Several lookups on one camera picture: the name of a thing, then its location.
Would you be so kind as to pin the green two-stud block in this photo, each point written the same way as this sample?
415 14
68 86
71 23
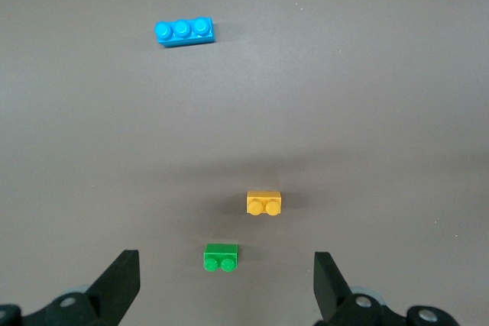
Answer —
221 255

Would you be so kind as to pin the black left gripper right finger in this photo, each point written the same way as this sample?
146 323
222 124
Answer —
332 295

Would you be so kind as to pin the blue three-stud block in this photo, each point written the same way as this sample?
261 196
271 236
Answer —
185 34

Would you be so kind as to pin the yellow two-stud block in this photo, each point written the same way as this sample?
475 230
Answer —
264 204

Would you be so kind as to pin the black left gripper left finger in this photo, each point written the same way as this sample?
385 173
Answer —
111 291

